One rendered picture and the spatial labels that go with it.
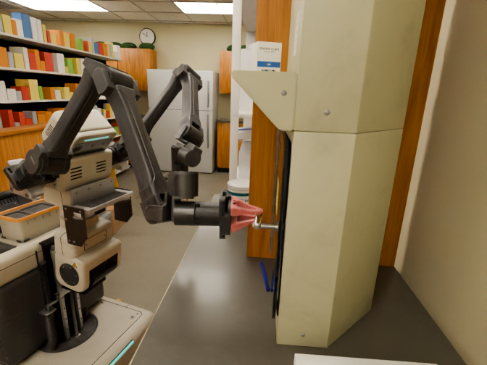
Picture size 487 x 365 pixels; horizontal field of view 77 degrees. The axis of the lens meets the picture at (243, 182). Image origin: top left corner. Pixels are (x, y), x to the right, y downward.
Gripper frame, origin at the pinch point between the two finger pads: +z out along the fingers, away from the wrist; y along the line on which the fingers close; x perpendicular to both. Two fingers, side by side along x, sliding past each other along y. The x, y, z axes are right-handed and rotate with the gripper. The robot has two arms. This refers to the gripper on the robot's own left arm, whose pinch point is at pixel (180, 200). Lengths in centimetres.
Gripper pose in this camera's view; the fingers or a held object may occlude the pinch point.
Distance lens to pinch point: 112.5
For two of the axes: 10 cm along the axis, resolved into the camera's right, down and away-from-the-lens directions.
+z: -0.4, 9.6, 2.9
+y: 10.0, 0.6, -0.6
